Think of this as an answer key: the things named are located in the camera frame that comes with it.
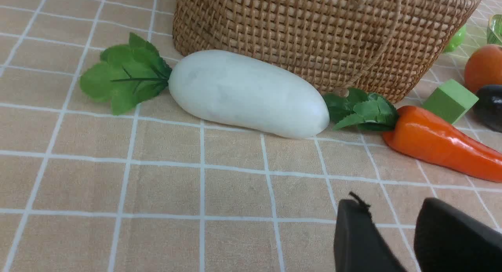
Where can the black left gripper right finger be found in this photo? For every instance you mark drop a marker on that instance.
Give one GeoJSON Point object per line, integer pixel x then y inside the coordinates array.
{"type": "Point", "coordinates": [448, 240]}

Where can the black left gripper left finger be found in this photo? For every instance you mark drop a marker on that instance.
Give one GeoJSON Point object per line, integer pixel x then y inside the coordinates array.
{"type": "Point", "coordinates": [358, 244]}

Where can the orange toy carrot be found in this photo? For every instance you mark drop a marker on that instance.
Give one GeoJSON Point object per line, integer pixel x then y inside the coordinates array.
{"type": "Point", "coordinates": [415, 132]}

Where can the dark purple toy eggplant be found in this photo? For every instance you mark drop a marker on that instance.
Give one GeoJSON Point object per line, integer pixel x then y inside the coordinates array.
{"type": "Point", "coordinates": [488, 108]}

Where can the orange toy persimmon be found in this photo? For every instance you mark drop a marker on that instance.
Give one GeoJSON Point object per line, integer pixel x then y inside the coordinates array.
{"type": "Point", "coordinates": [484, 67]}

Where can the white toy radish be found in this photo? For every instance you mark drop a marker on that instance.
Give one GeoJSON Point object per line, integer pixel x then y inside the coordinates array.
{"type": "Point", "coordinates": [215, 85]}

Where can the green toy bitter gourd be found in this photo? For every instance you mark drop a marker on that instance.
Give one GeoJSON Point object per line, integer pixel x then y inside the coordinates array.
{"type": "Point", "coordinates": [456, 40]}

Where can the green foam cube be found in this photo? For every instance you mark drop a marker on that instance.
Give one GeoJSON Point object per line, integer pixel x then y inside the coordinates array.
{"type": "Point", "coordinates": [450, 101]}

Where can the woven rattan basket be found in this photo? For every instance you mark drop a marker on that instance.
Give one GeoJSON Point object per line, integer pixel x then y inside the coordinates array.
{"type": "Point", "coordinates": [379, 46]}

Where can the green glass plate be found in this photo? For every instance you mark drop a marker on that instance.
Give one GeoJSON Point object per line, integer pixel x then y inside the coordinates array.
{"type": "Point", "coordinates": [494, 30]}

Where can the beige checkered tablecloth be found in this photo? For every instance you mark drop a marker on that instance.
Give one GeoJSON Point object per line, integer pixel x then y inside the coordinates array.
{"type": "Point", "coordinates": [158, 190]}

